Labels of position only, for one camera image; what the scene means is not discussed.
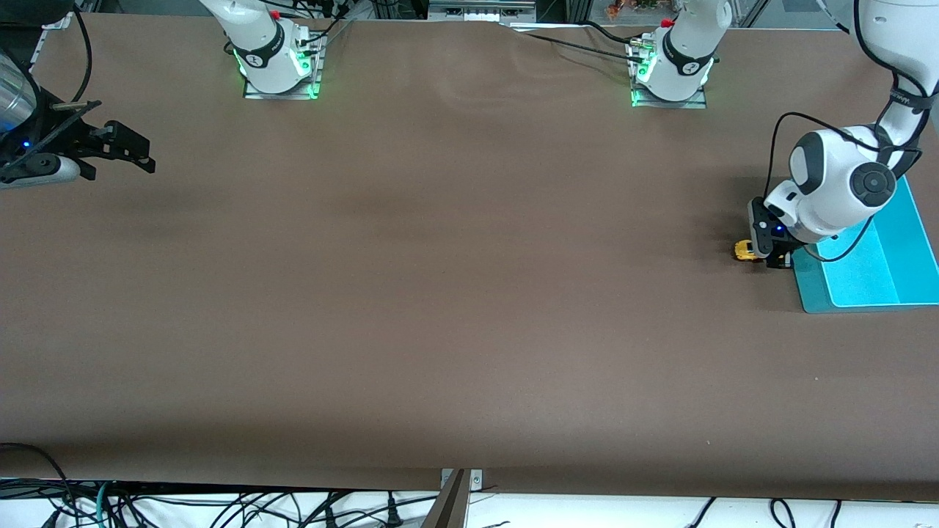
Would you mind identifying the teal plastic bin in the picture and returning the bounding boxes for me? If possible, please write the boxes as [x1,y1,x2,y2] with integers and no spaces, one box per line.
[791,175,939,315]

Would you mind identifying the black looping floor cable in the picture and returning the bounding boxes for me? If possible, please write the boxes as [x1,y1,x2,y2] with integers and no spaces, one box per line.
[0,442,74,528]

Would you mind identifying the brown table leg beam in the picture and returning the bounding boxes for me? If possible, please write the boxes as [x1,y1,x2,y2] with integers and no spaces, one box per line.
[420,469,470,528]

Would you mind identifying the short black table cable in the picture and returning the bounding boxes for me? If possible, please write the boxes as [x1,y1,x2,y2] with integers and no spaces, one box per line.
[583,21,646,45]

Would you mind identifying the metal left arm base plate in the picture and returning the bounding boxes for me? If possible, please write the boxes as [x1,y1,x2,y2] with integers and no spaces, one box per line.
[629,40,709,110]

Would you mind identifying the long black table cable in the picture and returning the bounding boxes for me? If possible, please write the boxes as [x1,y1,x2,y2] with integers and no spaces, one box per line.
[522,32,646,65]

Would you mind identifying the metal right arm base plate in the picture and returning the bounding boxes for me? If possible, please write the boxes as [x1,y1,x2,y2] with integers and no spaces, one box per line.
[243,35,324,100]

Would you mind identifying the grey background device box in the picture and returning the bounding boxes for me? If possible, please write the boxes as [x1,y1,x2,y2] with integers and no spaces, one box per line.
[428,0,538,22]

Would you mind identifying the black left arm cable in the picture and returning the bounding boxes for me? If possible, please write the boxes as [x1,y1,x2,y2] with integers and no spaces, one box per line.
[763,44,934,265]

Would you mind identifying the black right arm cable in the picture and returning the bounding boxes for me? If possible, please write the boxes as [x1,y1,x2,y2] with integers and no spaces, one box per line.
[69,4,93,105]

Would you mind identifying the black arm base cable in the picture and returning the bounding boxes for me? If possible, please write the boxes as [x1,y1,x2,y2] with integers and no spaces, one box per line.
[290,0,354,46]

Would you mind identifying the orange background objects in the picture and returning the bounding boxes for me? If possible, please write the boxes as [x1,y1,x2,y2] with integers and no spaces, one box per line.
[604,0,662,20]

